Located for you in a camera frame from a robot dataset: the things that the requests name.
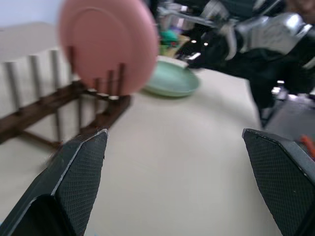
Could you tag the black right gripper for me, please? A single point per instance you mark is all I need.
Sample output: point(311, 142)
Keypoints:
point(214, 55)

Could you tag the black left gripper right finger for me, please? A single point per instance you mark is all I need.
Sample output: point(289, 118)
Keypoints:
point(283, 182)

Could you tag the green background object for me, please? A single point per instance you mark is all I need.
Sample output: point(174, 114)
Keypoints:
point(169, 37)

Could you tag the green plate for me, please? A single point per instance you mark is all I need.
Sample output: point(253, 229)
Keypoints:
point(172, 82)

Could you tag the grey metal background object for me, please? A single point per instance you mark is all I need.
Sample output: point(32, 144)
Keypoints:
point(177, 20)

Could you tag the pinkish red plate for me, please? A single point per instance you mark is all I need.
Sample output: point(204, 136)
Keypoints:
point(103, 44)

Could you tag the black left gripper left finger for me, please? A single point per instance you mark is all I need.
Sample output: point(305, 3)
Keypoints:
point(54, 191)

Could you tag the orange object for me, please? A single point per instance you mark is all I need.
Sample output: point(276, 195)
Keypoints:
point(306, 143)

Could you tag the wooden dish rack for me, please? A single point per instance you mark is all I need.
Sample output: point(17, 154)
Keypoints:
point(37, 109)

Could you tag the black robot torso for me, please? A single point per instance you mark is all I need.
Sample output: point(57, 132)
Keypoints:
point(273, 73)

